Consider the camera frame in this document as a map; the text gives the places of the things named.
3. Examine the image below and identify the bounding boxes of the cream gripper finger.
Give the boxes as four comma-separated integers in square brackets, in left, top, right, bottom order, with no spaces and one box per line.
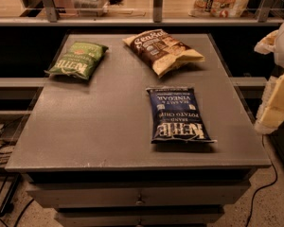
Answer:
[255,74,284,134]
[254,30,278,55]

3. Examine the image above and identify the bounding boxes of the brown Sea Salt chip bag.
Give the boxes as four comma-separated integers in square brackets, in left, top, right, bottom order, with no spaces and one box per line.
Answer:
[123,29,204,78]

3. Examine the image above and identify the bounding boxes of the colourful snack bag on shelf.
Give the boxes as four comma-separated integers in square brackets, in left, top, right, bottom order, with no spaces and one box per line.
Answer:
[189,0,249,18]

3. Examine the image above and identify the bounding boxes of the blue Kettle chip bag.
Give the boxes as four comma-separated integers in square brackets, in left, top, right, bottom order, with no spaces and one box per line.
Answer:
[146,86,214,143]

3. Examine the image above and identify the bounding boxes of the green Kettle chip bag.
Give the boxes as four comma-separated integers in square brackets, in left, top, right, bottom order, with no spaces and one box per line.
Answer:
[46,42,108,80]

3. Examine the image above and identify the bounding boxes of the clear plastic container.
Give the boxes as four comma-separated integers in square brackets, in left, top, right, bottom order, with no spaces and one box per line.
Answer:
[72,0,108,17]

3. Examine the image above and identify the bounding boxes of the grey drawer cabinet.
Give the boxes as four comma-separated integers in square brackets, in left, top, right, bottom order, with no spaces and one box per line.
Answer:
[7,34,271,227]

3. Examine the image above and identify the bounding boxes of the grey metal shelf rack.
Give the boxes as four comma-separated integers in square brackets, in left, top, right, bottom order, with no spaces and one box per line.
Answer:
[0,0,284,26]

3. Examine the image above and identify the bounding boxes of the black cable right floor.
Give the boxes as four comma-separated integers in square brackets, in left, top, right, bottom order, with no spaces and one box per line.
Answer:
[244,134,279,227]

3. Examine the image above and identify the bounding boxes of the black cables left floor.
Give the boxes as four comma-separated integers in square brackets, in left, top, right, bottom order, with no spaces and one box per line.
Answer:
[0,116,35,227]

